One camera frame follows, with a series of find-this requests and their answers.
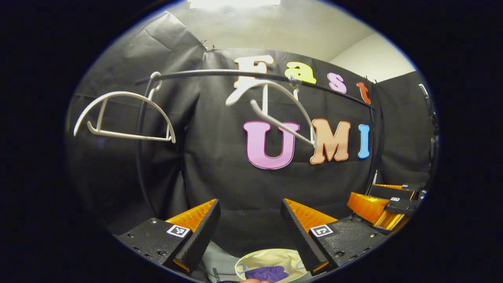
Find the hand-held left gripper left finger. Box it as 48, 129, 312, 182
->
114, 198, 221, 274

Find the white plastic hanger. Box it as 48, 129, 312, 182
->
225, 77, 318, 148
73, 72, 176, 144

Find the ceiling light panel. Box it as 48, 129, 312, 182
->
189, 0, 281, 10

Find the black clothes rack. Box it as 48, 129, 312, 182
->
135, 69, 378, 221

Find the beige laundry hamper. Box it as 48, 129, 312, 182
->
235, 248, 311, 283

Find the purple shirt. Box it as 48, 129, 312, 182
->
244, 266, 289, 283

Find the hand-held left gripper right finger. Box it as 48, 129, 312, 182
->
280, 198, 389, 276

